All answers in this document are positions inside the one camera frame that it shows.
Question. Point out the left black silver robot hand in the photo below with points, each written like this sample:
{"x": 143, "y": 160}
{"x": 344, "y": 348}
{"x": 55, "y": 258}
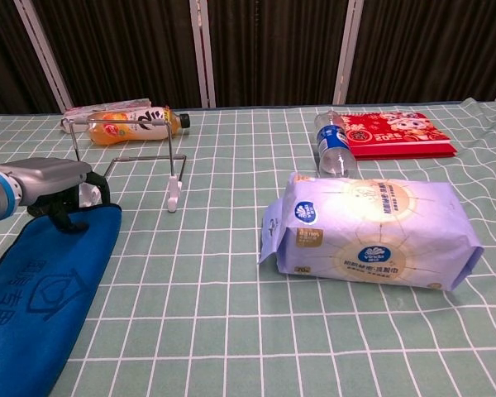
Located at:
{"x": 49, "y": 178}

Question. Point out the dark grey blue cloth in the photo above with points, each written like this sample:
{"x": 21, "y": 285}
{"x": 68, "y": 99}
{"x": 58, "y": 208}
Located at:
{"x": 37, "y": 297}

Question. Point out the white pink toothpaste box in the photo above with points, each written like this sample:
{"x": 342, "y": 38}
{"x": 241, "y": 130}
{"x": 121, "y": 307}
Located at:
{"x": 78, "y": 111}

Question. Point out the orange juice bottle black cap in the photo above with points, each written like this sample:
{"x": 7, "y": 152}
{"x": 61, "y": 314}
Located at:
{"x": 120, "y": 130}

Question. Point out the green white-grid tablecloth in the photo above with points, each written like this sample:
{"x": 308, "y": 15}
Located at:
{"x": 215, "y": 331}

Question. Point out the black white-framed partition screen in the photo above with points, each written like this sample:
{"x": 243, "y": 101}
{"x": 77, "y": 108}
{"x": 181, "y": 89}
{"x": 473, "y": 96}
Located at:
{"x": 273, "y": 49}

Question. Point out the empty clear blue-label bottle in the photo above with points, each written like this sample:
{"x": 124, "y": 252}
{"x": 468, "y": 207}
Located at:
{"x": 332, "y": 138}

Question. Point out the lavender tissue pack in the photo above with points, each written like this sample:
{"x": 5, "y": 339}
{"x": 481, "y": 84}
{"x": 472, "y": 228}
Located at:
{"x": 368, "y": 231}

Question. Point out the red 2026 desk calendar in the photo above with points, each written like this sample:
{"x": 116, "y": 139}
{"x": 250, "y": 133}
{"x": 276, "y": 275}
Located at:
{"x": 401, "y": 136}

